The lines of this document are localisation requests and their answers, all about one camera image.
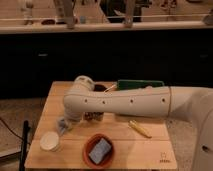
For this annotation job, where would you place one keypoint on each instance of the yellow corn cob toy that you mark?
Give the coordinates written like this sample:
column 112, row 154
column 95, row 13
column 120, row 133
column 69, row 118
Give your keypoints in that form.
column 137, row 127

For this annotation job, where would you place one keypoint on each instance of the white plastic cup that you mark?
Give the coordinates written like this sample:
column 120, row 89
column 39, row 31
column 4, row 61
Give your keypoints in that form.
column 50, row 141

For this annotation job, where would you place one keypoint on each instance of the dark bowl with spoon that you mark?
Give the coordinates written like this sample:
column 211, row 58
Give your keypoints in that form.
column 103, row 88

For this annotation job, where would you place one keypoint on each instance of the brown clay bowl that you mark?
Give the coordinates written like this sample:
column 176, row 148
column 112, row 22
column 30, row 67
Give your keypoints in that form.
column 89, row 144

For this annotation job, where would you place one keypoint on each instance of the grey blue sponge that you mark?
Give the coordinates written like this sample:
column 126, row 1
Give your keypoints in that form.
column 100, row 150

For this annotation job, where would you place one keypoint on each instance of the grey blurred gripper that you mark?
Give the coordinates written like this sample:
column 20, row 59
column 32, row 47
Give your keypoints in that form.
column 63, row 125

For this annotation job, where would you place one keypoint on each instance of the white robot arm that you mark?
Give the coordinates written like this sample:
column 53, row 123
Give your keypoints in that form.
column 191, row 104

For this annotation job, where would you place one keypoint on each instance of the black metal stand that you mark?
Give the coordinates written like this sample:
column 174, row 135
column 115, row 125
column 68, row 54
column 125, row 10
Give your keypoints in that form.
column 24, row 143

